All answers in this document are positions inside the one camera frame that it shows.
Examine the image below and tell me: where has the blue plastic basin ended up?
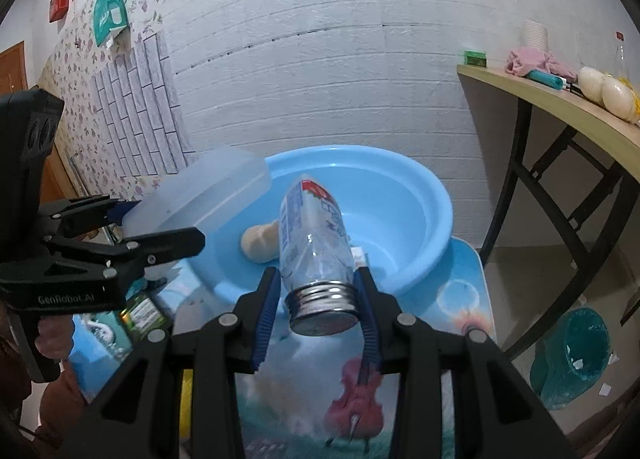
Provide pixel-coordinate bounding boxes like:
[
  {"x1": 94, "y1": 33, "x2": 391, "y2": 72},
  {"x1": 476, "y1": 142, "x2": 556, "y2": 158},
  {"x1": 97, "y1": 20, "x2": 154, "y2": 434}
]
[{"x1": 187, "y1": 144, "x2": 455, "y2": 307}]

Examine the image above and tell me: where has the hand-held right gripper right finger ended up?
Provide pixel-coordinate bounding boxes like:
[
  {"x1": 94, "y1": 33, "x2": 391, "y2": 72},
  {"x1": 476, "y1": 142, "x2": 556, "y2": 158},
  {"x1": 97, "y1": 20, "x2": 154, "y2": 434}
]
[{"x1": 352, "y1": 266, "x2": 581, "y2": 459}]

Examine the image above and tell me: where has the black bottle green label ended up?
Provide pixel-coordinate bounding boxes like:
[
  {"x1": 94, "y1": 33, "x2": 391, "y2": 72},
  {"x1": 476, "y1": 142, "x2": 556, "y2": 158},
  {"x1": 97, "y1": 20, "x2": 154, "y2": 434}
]
[{"x1": 120, "y1": 289, "x2": 171, "y2": 345}]

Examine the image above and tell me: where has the person's left hand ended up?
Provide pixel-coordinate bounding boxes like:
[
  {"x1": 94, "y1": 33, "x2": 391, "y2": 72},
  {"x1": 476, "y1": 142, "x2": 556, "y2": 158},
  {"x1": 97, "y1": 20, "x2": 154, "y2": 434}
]
[{"x1": 37, "y1": 314, "x2": 76, "y2": 365}]

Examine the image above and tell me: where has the beige rounded object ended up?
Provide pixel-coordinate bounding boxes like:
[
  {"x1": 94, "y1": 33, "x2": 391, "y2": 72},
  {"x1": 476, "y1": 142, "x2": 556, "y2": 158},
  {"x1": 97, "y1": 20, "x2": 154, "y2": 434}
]
[{"x1": 240, "y1": 220, "x2": 281, "y2": 262}]

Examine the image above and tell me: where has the teal trash bin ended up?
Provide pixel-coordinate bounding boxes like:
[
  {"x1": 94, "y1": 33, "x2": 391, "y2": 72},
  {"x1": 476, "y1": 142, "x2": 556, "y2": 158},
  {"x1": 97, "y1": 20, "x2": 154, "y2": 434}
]
[{"x1": 530, "y1": 308, "x2": 612, "y2": 410}]

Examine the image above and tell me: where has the pink cloth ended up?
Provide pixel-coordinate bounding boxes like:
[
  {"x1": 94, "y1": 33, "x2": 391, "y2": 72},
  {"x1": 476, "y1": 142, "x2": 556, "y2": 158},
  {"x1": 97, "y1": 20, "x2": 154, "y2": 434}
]
[{"x1": 504, "y1": 46, "x2": 578, "y2": 82}]

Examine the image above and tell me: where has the clear glass bottle metal cap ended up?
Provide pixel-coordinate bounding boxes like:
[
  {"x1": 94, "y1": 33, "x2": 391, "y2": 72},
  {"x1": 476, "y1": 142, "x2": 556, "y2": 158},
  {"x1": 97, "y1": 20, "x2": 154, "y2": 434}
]
[{"x1": 277, "y1": 173, "x2": 363, "y2": 337}]

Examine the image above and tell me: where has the teal lighter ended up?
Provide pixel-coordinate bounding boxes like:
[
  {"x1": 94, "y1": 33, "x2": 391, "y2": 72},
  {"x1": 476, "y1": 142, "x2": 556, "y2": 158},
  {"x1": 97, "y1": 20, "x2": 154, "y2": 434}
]
[{"x1": 531, "y1": 70, "x2": 563, "y2": 89}]

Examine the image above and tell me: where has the translucent plastic container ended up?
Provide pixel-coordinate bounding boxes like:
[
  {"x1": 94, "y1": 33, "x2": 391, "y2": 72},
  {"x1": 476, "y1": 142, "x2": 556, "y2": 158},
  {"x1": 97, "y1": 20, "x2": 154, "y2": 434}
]
[{"x1": 122, "y1": 146, "x2": 273, "y2": 280}]

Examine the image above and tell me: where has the landscape printed desktop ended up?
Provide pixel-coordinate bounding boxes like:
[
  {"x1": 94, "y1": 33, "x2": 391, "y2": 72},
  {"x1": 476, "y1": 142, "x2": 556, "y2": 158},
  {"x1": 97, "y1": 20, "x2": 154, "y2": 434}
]
[{"x1": 70, "y1": 234, "x2": 498, "y2": 459}]

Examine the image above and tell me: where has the wooden side table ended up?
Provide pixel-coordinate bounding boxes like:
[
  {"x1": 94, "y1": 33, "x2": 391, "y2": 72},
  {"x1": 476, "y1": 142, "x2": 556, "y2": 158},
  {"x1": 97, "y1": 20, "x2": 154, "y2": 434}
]
[{"x1": 456, "y1": 63, "x2": 640, "y2": 365}]

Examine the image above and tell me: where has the green hanging bag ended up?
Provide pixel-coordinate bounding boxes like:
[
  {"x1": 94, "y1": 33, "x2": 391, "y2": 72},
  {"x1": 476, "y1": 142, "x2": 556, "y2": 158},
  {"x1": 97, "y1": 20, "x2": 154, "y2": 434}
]
[{"x1": 93, "y1": 0, "x2": 130, "y2": 46}]

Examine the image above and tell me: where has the yellow mesh sponge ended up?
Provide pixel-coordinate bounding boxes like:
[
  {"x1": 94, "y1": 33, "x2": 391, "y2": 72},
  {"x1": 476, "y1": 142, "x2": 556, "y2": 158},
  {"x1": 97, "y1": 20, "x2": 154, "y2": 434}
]
[{"x1": 180, "y1": 366, "x2": 194, "y2": 440}]

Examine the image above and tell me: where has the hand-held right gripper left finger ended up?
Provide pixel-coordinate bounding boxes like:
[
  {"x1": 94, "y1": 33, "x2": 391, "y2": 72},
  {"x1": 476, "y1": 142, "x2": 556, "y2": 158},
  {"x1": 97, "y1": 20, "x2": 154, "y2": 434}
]
[{"x1": 60, "y1": 266, "x2": 283, "y2": 459}]

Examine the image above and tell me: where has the stack of paper cups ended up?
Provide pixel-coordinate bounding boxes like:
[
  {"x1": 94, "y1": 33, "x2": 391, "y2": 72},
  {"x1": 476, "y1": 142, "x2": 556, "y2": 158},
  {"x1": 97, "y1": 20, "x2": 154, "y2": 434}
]
[{"x1": 520, "y1": 19, "x2": 548, "y2": 52}]

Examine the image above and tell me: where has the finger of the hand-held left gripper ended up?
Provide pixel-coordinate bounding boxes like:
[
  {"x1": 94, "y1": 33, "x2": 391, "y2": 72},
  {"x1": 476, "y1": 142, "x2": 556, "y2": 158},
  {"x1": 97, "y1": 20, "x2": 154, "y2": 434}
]
[
  {"x1": 42, "y1": 226, "x2": 206, "y2": 290},
  {"x1": 37, "y1": 194, "x2": 143, "y2": 240}
]

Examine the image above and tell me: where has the wooden door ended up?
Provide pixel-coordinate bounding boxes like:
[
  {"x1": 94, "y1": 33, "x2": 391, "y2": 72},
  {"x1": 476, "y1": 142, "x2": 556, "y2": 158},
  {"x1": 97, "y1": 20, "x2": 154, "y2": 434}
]
[{"x1": 0, "y1": 42, "x2": 28, "y2": 95}]

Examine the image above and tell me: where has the clear bottle red cap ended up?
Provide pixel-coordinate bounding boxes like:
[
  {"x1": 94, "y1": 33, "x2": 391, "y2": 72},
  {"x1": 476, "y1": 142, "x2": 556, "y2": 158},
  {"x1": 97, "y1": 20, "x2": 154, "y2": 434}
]
[{"x1": 611, "y1": 32, "x2": 632, "y2": 85}]

